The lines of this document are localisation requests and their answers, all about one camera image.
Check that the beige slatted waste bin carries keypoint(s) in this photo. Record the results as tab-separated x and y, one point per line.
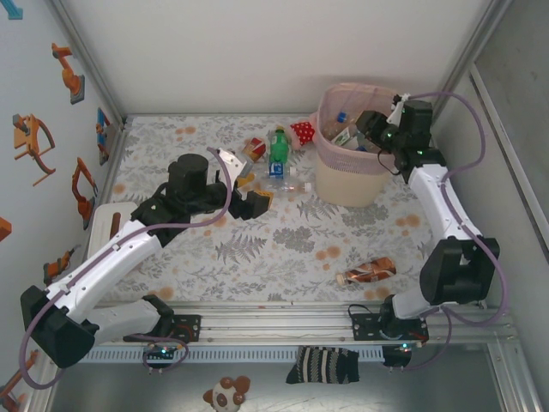
347	184

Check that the white plastic box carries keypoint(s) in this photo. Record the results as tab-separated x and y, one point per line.
103	223

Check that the clear bottle green white label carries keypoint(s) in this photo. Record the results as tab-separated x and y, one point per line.
343	138

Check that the orange block wall sticker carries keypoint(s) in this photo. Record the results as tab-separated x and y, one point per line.
3	227

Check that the brown white panda plush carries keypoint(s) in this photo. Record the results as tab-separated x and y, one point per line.
223	397

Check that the clear bottle blue label white cap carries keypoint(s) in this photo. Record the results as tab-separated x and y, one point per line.
276	170

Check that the white window frame bar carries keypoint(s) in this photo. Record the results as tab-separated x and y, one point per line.
493	120

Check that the long aluminium frame rail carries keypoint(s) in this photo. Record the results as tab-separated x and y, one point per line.
279	326

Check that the blue orange robot sticker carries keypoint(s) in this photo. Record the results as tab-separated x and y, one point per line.
102	129

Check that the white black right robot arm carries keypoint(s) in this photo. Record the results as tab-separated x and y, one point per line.
442	206

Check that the brown stick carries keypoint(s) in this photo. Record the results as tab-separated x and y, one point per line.
116	225

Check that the pink plastic bin liner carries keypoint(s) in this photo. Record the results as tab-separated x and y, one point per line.
339	161

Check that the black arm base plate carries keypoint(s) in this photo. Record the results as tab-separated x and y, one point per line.
188	326
364	328

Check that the small controller circuit board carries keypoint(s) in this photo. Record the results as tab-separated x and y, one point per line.
396	356
161	352

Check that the pink plush toy polka-dot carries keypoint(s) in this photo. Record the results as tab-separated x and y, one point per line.
302	131

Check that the orange claw robot sticker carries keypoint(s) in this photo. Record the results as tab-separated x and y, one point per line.
23	135

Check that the tea bottle red yellow label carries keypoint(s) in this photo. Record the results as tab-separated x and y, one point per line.
255	146

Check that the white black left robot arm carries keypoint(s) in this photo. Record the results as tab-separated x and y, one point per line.
107	262

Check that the green plastic soda bottle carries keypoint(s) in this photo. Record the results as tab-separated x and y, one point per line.
279	148

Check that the black white striped sock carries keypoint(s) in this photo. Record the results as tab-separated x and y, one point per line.
321	365

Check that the crushed clear bottle white cap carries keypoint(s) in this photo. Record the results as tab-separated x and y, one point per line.
285	187

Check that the aluminium frame post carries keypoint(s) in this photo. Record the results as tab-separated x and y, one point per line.
92	73
467	56

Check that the blue wall sticker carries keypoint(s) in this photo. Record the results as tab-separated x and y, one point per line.
15	12

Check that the brown coffee drink bottle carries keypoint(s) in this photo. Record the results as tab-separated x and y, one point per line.
369	270

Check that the aluminium side rail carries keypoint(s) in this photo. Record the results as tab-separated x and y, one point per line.
115	148

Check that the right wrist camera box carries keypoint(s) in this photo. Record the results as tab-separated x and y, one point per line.
398	109

